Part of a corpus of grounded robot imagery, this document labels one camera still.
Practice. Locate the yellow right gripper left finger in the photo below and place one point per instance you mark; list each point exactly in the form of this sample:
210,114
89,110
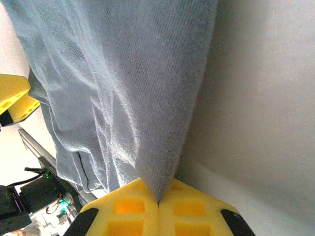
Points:
130,216

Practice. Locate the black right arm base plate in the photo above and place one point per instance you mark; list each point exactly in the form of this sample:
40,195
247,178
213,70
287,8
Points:
41,191

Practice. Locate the grey t-shirt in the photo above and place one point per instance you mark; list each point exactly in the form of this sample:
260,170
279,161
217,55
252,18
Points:
147,73

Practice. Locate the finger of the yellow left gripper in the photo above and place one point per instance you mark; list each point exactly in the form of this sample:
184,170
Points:
12,88
25,110

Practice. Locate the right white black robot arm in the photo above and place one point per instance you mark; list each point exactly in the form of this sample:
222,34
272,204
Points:
12,209

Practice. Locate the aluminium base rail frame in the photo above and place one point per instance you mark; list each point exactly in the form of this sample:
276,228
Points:
37,147

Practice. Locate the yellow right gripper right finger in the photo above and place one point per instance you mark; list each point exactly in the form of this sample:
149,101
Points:
192,216

